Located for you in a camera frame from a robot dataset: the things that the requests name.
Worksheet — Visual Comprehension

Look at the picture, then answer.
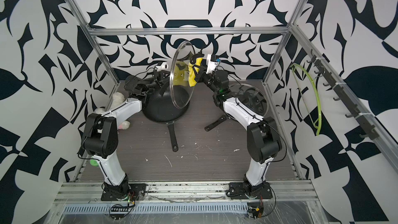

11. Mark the yellow cleaning cloth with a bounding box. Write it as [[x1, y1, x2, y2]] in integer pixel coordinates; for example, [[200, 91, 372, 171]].
[[172, 58, 203, 87]]

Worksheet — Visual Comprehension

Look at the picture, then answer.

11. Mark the glass pot lid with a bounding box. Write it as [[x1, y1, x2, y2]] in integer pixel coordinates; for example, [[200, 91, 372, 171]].
[[170, 41, 195, 109], [229, 83, 268, 120]]

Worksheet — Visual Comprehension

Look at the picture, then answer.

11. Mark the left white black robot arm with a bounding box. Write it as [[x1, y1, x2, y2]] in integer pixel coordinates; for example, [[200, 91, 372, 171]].
[[81, 71, 170, 194]]

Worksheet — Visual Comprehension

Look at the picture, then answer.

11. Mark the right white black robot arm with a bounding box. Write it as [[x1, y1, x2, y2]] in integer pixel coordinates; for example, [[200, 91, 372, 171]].
[[196, 70, 283, 187]]

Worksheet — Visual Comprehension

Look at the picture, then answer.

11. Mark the white teddy bear pink shirt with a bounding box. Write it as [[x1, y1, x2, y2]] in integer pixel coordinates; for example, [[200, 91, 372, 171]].
[[93, 92, 131, 131]]

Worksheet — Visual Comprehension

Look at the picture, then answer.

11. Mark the right black frying pan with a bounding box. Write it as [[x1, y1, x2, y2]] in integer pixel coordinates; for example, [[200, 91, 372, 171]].
[[205, 92, 265, 131]]

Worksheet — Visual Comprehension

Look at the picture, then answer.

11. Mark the black frying pan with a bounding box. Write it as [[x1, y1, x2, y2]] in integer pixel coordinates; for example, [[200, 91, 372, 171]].
[[205, 92, 265, 131], [142, 86, 190, 152]]

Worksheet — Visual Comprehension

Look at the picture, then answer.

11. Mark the left black frying pan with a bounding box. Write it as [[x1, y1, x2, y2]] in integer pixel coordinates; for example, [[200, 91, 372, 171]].
[[142, 86, 190, 152]]

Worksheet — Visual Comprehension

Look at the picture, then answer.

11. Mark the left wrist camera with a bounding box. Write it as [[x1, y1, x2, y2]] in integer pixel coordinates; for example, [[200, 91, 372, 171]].
[[156, 62, 170, 72]]

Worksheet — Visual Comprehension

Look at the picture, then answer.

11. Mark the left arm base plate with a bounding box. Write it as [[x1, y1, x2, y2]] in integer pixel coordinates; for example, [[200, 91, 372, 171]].
[[101, 183, 147, 201]]

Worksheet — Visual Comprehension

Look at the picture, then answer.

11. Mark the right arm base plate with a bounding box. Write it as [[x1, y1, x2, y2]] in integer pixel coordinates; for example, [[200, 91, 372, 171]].
[[226, 182, 273, 200]]

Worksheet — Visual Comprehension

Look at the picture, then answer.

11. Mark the black wall hook rack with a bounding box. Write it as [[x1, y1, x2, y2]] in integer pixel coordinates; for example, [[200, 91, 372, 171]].
[[308, 49, 380, 140]]

